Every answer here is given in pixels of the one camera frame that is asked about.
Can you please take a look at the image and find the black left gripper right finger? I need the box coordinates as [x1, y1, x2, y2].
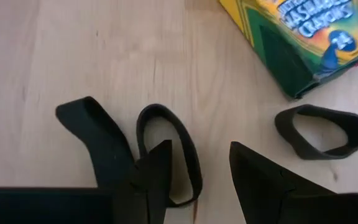
[229, 141, 358, 224]

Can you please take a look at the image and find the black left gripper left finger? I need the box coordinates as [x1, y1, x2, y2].
[0, 139, 173, 224]

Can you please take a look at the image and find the yellow green crayon box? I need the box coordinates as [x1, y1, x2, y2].
[218, 0, 358, 101]

